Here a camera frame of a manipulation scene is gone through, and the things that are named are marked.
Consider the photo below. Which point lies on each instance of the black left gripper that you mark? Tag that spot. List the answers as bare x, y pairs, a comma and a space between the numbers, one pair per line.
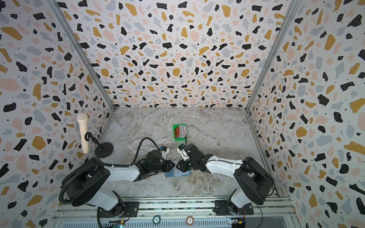
169, 166

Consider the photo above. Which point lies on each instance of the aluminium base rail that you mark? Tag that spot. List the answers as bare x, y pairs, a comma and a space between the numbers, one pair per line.
274, 213

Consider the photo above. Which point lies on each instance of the green round sticker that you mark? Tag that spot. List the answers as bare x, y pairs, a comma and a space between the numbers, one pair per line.
156, 220

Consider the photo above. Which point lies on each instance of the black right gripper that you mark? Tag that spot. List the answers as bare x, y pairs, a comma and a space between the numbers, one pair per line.
181, 164

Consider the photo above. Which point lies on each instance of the blue card holder wallet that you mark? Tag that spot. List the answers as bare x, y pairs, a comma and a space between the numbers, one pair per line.
176, 173

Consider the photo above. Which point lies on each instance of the stack of cards in tray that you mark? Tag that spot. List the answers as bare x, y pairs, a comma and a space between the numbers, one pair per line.
180, 131

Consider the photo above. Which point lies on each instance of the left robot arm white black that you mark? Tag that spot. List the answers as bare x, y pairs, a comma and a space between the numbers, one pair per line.
85, 184

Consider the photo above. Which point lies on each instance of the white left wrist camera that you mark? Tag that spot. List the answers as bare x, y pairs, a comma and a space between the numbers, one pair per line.
165, 151

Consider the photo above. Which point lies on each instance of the red round sticker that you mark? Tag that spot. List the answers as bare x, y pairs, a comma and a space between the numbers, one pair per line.
189, 221

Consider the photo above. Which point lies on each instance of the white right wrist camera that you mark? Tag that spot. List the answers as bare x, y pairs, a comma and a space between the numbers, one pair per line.
182, 152

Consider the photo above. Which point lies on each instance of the beige microphone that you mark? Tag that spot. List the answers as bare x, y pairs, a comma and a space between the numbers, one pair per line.
82, 119

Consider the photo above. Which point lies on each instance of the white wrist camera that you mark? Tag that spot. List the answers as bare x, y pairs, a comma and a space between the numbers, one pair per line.
165, 151
182, 152

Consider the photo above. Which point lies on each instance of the green plastic card tray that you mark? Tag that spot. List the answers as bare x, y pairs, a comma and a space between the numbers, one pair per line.
181, 139

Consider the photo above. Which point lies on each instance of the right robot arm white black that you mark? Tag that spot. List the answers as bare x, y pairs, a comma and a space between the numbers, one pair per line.
254, 181

